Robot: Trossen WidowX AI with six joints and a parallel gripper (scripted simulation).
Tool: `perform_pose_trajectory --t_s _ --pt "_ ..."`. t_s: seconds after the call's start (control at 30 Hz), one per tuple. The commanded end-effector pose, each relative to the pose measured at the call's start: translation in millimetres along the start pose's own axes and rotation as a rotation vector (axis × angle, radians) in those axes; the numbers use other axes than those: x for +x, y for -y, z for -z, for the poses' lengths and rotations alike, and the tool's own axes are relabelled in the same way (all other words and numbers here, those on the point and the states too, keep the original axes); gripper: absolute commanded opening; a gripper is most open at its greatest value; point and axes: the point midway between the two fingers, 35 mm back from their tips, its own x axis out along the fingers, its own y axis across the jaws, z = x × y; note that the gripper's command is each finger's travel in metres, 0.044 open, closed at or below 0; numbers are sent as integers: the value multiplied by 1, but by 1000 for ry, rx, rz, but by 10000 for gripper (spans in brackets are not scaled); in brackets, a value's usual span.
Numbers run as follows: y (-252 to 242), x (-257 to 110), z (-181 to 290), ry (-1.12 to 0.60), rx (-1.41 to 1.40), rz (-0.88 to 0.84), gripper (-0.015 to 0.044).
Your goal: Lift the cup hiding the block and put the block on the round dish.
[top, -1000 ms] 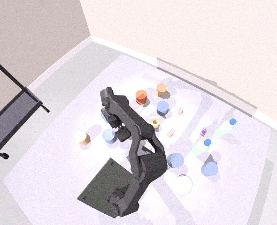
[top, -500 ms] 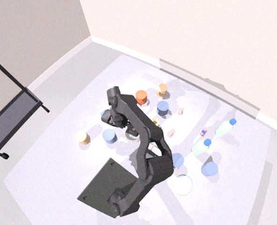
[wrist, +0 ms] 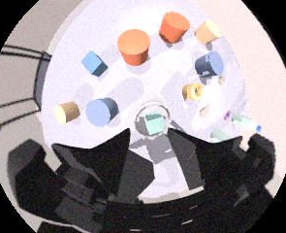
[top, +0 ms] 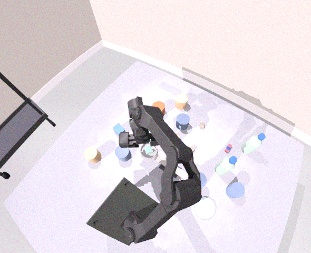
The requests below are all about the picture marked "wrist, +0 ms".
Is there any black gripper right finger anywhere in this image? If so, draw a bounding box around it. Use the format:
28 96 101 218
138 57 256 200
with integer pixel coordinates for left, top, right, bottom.
167 127 243 190

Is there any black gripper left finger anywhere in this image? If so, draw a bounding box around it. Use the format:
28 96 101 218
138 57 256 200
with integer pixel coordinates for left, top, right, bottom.
51 128 131 197

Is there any orange cylinder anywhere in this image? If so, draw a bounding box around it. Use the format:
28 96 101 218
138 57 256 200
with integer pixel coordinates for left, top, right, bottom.
116 28 150 66
159 11 190 44

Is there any light blue block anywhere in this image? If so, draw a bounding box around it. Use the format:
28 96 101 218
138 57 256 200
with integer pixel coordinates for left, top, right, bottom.
81 51 108 77

